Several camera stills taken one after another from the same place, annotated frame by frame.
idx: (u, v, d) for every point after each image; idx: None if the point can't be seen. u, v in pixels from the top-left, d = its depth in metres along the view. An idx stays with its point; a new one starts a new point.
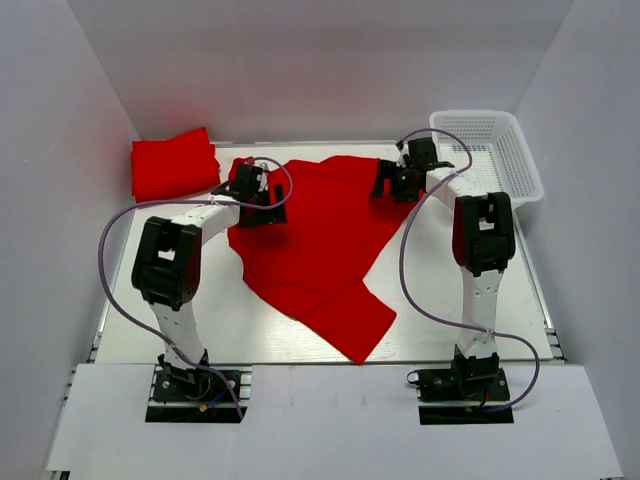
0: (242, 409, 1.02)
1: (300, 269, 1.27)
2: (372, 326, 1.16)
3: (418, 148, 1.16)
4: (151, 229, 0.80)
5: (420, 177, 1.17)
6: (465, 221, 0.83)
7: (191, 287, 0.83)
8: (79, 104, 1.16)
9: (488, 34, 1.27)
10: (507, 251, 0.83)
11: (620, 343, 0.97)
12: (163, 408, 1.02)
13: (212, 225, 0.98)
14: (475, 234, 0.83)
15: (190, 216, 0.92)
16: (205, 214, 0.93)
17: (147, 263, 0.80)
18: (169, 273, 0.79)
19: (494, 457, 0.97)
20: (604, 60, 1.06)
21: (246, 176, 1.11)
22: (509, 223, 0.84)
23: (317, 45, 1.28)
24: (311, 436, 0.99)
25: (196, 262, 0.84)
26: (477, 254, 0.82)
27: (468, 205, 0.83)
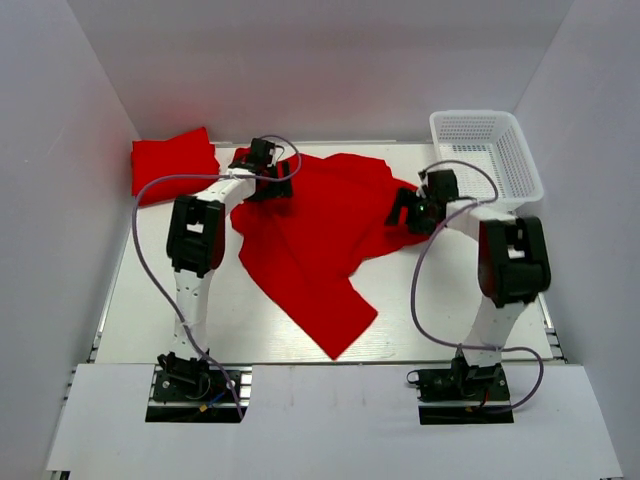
0: (242, 409, 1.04)
1: (291, 259, 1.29)
2: (350, 323, 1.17)
3: (438, 180, 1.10)
4: (180, 206, 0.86)
5: (440, 210, 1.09)
6: (492, 246, 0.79)
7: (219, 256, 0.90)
8: (78, 103, 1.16)
9: (488, 34, 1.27)
10: (541, 281, 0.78)
11: (621, 343, 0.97)
12: (163, 408, 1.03)
13: (234, 198, 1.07)
14: (506, 261, 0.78)
15: (213, 192, 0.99)
16: (226, 189, 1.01)
17: (179, 236, 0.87)
18: (200, 246, 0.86)
19: (494, 457, 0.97)
20: (603, 60, 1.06)
21: (260, 148, 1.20)
22: (542, 249, 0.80)
23: (317, 44, 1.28)
24: (311, 436, 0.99)
25: (223, 233, 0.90)
26: (507, 278, 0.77)
27: (495, 228, 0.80)
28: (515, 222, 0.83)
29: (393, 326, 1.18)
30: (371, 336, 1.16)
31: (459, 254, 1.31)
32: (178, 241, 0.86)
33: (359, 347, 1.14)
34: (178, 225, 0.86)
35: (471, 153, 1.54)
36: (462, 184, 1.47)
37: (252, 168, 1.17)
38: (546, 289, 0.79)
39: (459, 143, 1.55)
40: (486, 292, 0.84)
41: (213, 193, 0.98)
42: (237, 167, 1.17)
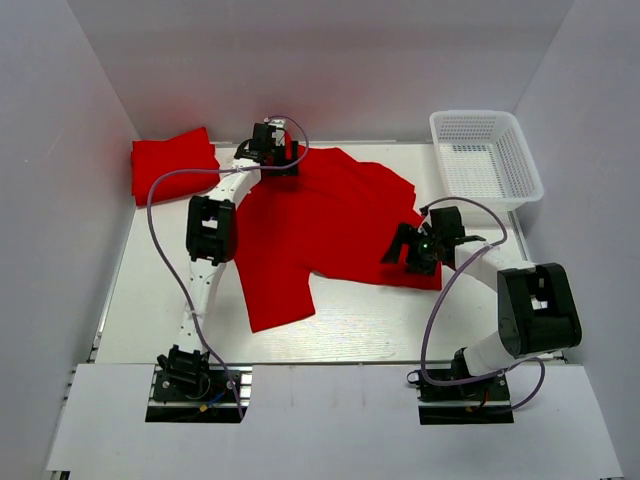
0: (242, 409, 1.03)
1: (276, 236, 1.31)
2: (290, 310, 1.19)
3: (442, 219, 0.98)
4: (195, 209, 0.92)
5: (447, 252, 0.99)
6: (514, 301, 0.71)
7: (234, 247, 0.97)
8: (79, 103, 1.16)
9: (488, 35, 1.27)
10: (570, 338, 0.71)
11: (621, 343, 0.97)
12: (163, 408, 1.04)
13: (243, 192, 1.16)
14: (531, 319, 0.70)
15: (223, 189, 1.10)
16: (235, 184, 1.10)
17: (197, 234, 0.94)
18: (216, 244, 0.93)
19: (494, 456, 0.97)
20: (603, 60, 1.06)
21: (263, 133, 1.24)
22: (567, 300, 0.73)
23: (317, 44, 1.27)
24: (312, 436, 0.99)
25: (235, 228, 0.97)
26: (533, 337, 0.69)
27: (516, 278, 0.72)
28: (536, 269, 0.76)
29: (393, 326, 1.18)
30: (370, 336, 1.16)
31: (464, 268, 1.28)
32: (196, 239, 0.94)
33: (359, 347, 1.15)
34: (194, 224, 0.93)
35: (471, 153, 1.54)
36: (462, 185, 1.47)
37: (258, 154, 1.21)
38: (574, 345, 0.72)
39: (459, 143, 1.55)
40: (504, 344, 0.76)
41: (223, 191, 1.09)
42: (242, 157, 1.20)
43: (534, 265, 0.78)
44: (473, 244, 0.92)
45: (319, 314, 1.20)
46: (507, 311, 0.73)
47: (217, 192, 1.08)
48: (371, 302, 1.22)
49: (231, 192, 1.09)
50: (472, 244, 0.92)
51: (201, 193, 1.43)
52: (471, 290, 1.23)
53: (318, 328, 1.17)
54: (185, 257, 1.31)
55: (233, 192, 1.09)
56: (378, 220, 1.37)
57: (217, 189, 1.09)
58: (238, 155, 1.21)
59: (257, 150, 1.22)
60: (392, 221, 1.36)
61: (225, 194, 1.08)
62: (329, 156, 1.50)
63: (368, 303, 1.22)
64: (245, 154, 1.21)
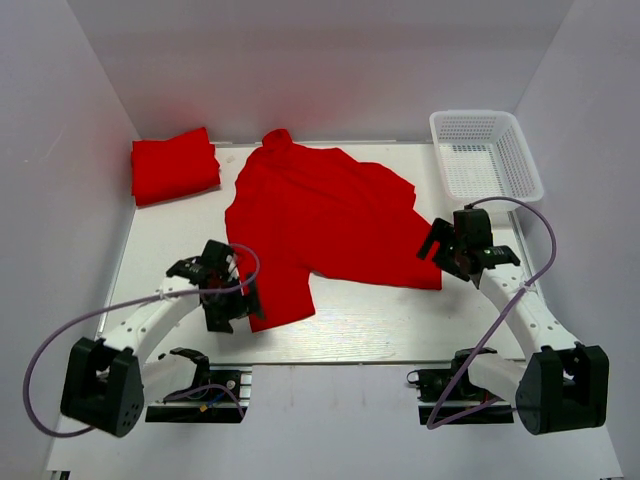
0: (243, 409, 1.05)
1: (274, 236, 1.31)
2: (288, 311, 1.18)
3: (470, 225, 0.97)
4: (80, 357, 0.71)
5: (472, 262, 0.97)
6: (544, 390, 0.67)
7: (132, 412, 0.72)
8: (78, 103, 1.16)
9: (488, 35, 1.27)
10: (592, 419, 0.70)
11: (620, 344, 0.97)
12: (162, 408, 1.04)
13: (165, 323, 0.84)
14: (557, 406, 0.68)
15: (130, 326, 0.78)
16: (148, 321, 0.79)
17: (78, 394, 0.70)
18: (101, 410, 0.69)
19: (493, 456, 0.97)
20: (603, 60, 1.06)
21: (217, 250, 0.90)
22: (599, 392, 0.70)
23: (317, 44, 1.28)
24: (311, 436, 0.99)
25: (136, 385, 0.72)
26: (554, 420, 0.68)
27: (551, 364, 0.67)
28: (573, 347, 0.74)
29: (393, 326, 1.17)
30: (371, 336, 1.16)
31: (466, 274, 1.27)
32: (76, 402, 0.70)
33: (359, 347, 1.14)
34: (78, 380, 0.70)
35: (471, 154, 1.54)
36: (462, 184, 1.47)
37: (199, 274, 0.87)
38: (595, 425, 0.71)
39: (459, 143, 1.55)
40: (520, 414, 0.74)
41: (131, 330, 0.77)
42: (176, 274, 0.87)
43: (576, 343, 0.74)
44: (505, 276, 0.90)
45: (319, 314, 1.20)
46: (532, 393, 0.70)
47: (120, 331, 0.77)
48: (371, 302, 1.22)
49: (142, 332, 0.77)
50: (505, 275, 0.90)
51: (201, 194, 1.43)
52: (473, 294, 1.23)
53: (318, 328, 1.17)
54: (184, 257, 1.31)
55: (144, 332, 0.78)
56: (379, 221, 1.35)
57: (122, 324, 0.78)
58: (171, 271, 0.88)
59: (201, 268, 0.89)
60: (394, 222, 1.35)
61: (132, 335, 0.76)
62: (330, 158, 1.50)
63: (368, 303, 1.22)
64: (183, 270, 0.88)
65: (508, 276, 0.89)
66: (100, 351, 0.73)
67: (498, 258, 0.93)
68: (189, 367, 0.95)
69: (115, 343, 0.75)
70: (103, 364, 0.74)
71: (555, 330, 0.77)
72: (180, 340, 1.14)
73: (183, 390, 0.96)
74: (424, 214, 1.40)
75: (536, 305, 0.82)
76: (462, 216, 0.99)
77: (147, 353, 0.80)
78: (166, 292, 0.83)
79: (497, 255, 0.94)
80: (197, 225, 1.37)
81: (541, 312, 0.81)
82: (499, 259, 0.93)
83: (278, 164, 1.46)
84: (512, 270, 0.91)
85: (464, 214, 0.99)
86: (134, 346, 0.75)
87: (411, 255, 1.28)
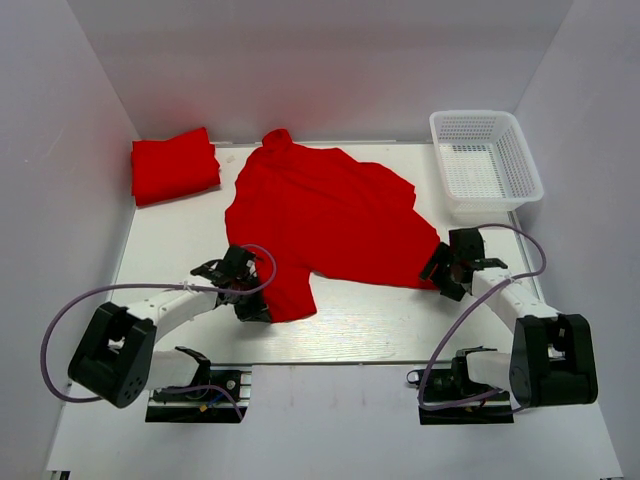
0: (242, 409, 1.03)
1: (274, 236, 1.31)
2: (289, 311, 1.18)
3: (461, 240, 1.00)
4: (100, 318, 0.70)
5: (465, 273, 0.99)
6: (530, 355, 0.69)
7: (134, 387, 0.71)
8: (79, 103, 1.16)
9: (488, 35, 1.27)
10: (584, 394, 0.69)
11: (619, 344, 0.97)
12: (162, 408, 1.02)
13: (181, 313, 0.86)
14: (546, 372, 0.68)
15: (152, 302, 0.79)
16: (170, 302, 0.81)
17: (89, 355, 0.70)
18: (108, 376, 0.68)
19: (493, 456, 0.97)
20: (603, 61, 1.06)
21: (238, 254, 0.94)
22: (588, 358, 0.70)
23: (317, 45, 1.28)
24: (310, 436, 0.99)
25: (146, 358, 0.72)
26: (546, 390, 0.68)
27: (536, 329, 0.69)
28: (554, 316, 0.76)
29: (393, 326, 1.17)
30: (371, 336, 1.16)
31: None
32: (87, 362, 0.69)
33: (360, 347, 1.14)
34: (93, 341, 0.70)
35: (471, 154, 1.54)
36: (462, 184, 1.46)
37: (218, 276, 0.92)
38: (589, 401, 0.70)
39: (459, 143, 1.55)
40: (516, 394, 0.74)
41: (153, 305, 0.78)
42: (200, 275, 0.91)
43: (557, 312, 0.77)
44: (491, 273, 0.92)
45: (319, 314, 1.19)
46: (523, 363, 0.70)
47: (142, 303, 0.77)
48: (370, 301, 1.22)
49: (163, 309, 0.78)
50: (492, 274, 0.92)
51: (202, 194, 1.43)
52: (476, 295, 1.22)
53: (318, 328, 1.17)
54: (184, 258, 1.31)
55: (165, 311, 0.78)
56: (379, 221, 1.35)
57: (145, 299, 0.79)
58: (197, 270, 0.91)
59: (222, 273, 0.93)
60: (394, 222, 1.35)
61: (154, 309, 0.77)
62: (330, 157, 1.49)
63: (368, 303, 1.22)
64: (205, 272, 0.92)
65: (495, 274, 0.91)
66: (121, 317, 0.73)
67: (488, 264, 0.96)
68: (191, 366, 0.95)
69: (136, 312, 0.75)
70: (118, 333, 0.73)
71: (537, 306, 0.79)
72: (181, 341, 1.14)
73: (181, 387, 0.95)
74: (424, 214, 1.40)
75: (517, 289, 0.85)
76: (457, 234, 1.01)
77: (160, 334, 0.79)
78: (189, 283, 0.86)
79: (488, 263, 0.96)
80: (197, 225, 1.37)
81: (522, 292, 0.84)
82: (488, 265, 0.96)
83: (278, 163, 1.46)
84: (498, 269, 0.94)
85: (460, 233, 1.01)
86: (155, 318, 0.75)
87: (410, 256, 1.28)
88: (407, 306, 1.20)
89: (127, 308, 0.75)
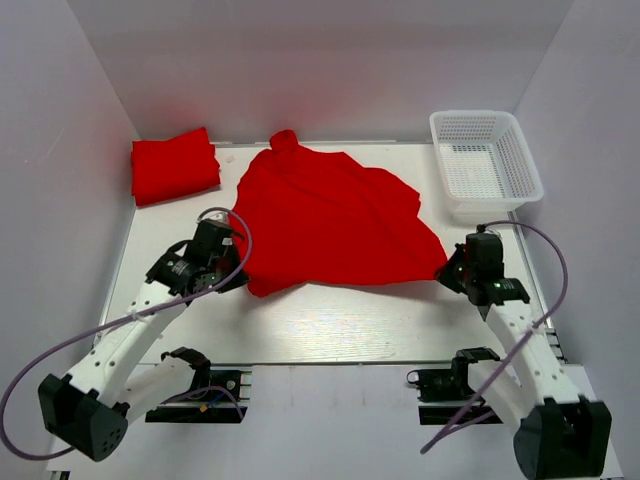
0: (242, 409, 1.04)
1: (279, 241, 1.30)
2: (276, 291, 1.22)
3: (480, 253, 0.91)
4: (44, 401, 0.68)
5: (479, 292, 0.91)
6: (542, 443, 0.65)
7: (111, 435, 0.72)
8: (79, 103, 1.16)
9: (488, 35, 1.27)
10: (590, 469, 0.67)
11: (621, 344, 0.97)
12: (163, 409, 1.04)
13: (139, 347, 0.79)
14: (554, 456, 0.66)
15: (99, 359, 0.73)
16: (119, 352, 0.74)
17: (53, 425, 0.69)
18: (79, 442, 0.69)
19: (494, 457, 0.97)
20: (603, 60, 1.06)
21: (209, 236, 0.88)
22: (600, 442, 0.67)
23: (317, 44, 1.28)
24: (310, 436, 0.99)
25: (110, 414, 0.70)
26: (550, 470, 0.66)
27: (554, 419, 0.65)
28: (576, 399, 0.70)
29: (393, 325, 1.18)
30: (371, 336, 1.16)
31: None
32: (54, 428, 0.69)
33: (360, 347, 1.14)
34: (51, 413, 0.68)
35: (471, 154, 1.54)
36: (462, 184, 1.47)
37: (182, 268, 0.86)
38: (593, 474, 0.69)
39: (459, 143, 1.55)
40: (517, 450, 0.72)
41: (99, 363, 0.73)
42: (156, 279, 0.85)
43: (579, 394, 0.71)
44: (513, 314, 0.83)
45: (319, 314, 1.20)
46: (532, 438, 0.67)
47: (88, 366, 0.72)
48: (370, 301, 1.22)
49: (110, 366, 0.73)
50: (511, 311, 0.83)
51: (202, 194, 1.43)
52: None
53: (318, 328, 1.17)
54: None
55: (113, 367, 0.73)
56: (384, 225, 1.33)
57: (91, 356, 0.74)
58: (152, 275, 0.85)
59: (187, 264, 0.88)
60: (398, 225, 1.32)
61: (100, 372, 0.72)
62: (334, 163, 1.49)
63: (368, 303, 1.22)
64: (166, 268, 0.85)
65: (516, 316, 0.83)
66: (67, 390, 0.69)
67: (509, 293, 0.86)
68: (187, 375, 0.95)
69: (82, 383, 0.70)
70: None
71: (559, 380, 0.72)
72: (182, 341, 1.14)
73: (182, 393, 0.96)
74: (424, 214, 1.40)
75: (540, 349, 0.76)
76: (476, 243, 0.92)
77: (121, 381, 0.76)
78: (139, 313, 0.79)
79: (507, 287, 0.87)
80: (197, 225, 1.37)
81: (547, 357, 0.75)
82: (509, 293, 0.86)
83: (280, 167, 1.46)
84: (521, 309, 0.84)
85: (480, 243, 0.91)
86: (102, 386, 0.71)
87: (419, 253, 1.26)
88: (407, 306, 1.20)
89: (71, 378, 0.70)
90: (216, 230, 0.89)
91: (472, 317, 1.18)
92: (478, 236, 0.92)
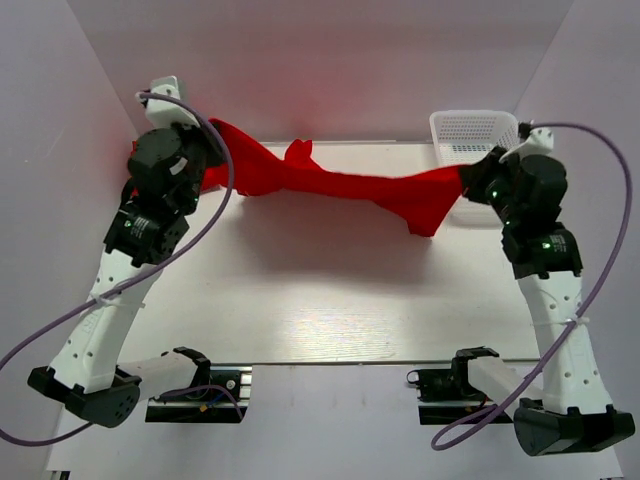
0: (242, 409, 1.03)
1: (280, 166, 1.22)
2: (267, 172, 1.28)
3: (536, 196, 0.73)
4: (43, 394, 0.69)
5: (519, 249, 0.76)
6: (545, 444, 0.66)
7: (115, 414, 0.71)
8: (79, 102, 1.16)
9: (487, 35, 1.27)
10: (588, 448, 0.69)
11: (622, 344, 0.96)
12: (163, 408, 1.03)
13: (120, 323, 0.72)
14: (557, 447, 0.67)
15: (77, 351, 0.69)
16: (94, 341, 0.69)
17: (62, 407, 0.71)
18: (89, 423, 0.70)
19: (494, 457, 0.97)
20: (602, 59, 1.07)
21: (151, 178, 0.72)
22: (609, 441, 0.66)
23: (317, 44, 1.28)
24: (309, 435, 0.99)
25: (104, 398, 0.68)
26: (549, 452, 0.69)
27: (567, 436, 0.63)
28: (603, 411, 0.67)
29: (394, 325, 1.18)
30: (371, 336, 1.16)
31: (462, 274, 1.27)
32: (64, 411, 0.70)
33: (360, 347, 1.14)
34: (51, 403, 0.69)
35: (472, 154, 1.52)
36: None
37: (139, 227, 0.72)
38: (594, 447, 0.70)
39: (459, 143, 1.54)
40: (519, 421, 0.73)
41: (77, 355, 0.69)
42: (117, 248, 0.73)
43: (606, 402, 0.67)
44: (557, 294, 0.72)
45: (320, 314, 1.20)
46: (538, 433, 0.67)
47: (68, 359, 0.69)
48: (371, 302, 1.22)
49: (89, 356, 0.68)
50: (556, 288, 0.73)
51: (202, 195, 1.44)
52: (474, 297, 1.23)
53: (318, 329, 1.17)
54: (185, 259, 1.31)
55: (92, 356, 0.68)
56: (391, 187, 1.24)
57: (70, 347, 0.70)
58: (111, 244, 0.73)
59: (147, 218, 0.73)
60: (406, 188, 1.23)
61: (79, 365, 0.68)
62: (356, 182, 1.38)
63: (368, 303, 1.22)
64: (123, 233, 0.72)
65: (560, 294, 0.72)
66: (55, 385, 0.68)
67: (556, 259, 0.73)
68: (189, 371, 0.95)
69: (65, 378, 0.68)
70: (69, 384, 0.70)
71: (589, 387, 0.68)
72: (182, 340, 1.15)
73: (182, 390, 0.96)
74: None
75: (579, 347, 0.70)
76: (537, 184, 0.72)
77: (112, 359, 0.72)
78: (103, 295, 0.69)
79: (558, 250, 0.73)
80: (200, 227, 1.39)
81: (583, 358, 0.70)
82: (555, 258, 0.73)
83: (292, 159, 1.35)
84: (566, 287, 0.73)
85: (544, 185, 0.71)
86: (85, 380, 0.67)
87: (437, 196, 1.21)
88: (406, 306, 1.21)
89: (56, 372, 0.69)
90: (152, 167, 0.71)
91: (471, 318, 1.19)
92: (543, 175, 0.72)
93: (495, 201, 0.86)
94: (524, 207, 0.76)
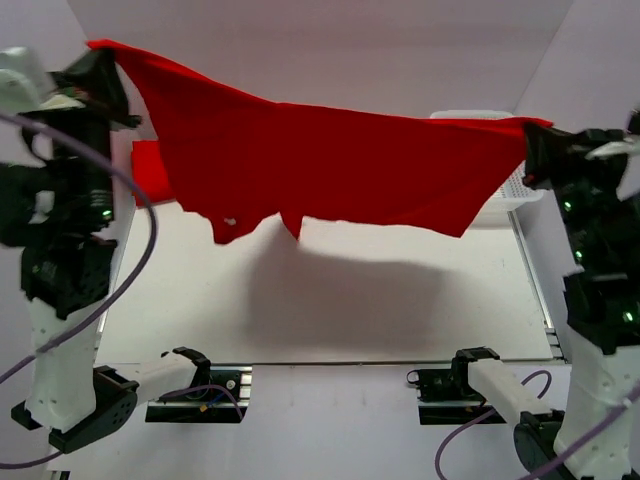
0: (242, 409, 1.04)
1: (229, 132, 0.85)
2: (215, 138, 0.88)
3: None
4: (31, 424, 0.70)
5: (592, 309, 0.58)
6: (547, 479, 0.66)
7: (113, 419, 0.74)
8: None
9: (486, 36, 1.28)
10: None
11: None
12: (163, 409, 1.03)
13: (75, 362, 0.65)
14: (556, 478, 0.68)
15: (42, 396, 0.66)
16: (53, 390, 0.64)
17: None
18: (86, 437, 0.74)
19: (494, 457, 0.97)
20: (600, 60, 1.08)
21: (20, 233, 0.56)
22: None
23: (317, 44, 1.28)
24: (309, 435, 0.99)
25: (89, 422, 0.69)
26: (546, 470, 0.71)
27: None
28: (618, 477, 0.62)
29: (393, 326, 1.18)
30: (371, 336, 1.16)
31: (462, 274, 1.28)
32: None
33: (360, 347, 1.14)
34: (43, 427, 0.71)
35: None
36: None
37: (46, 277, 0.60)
38: None
39: None
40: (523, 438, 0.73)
41: (42, 401, 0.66)
42: (40, 294, 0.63)
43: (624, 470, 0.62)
44: (616, 372, 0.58)
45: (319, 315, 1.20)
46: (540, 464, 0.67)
47: (36, 404, 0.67)
48: (370, 302, 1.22)
49: (52, 404, 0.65)
50: (620, 366, 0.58)
51: None
52: (474, 296, 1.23)
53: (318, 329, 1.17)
54: (186, 259, 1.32)
55: (55, 403, 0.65)
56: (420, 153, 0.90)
57: (33, 390, 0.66)
58: (32, 291, 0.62)
59: (55, 260, 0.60)
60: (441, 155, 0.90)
61: (47, 412, 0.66)
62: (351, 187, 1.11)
63: (368, 303, 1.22)
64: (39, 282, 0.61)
65: (621, 374, 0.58)
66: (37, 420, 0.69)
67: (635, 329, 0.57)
68: (189, 371, 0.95)
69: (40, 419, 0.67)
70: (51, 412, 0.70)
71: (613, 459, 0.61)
72: (183, 340, 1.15)
73: (182, 390, 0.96)
74: None
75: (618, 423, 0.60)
76: None
77: (84, 389, 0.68)
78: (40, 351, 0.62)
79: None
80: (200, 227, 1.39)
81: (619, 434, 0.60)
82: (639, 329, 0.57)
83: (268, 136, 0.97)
84: (631, 365, 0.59)
85: None
86: (58, 424, 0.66)
87: (482, 163, 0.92)
88: (406, 306, 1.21)
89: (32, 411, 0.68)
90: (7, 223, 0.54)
91: (471, 318, 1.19)
92: None
93: (568, 215, 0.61)
94: (610, 257, 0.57)
